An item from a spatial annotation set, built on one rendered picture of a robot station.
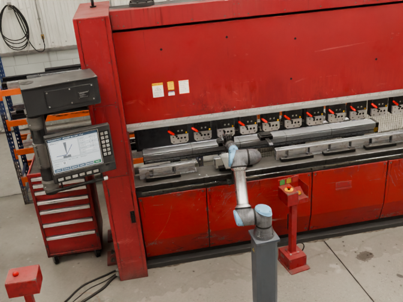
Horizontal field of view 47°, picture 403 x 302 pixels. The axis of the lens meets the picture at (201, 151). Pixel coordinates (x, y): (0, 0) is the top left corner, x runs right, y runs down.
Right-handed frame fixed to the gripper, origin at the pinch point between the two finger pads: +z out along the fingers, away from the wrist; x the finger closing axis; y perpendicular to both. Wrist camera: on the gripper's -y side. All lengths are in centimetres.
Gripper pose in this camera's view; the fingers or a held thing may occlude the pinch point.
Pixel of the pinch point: (224, 137)
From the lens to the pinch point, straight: 396.6
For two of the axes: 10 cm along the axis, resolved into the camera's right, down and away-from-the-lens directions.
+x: -9.8, 1.4, -1.3
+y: -0.7, -9.0, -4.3
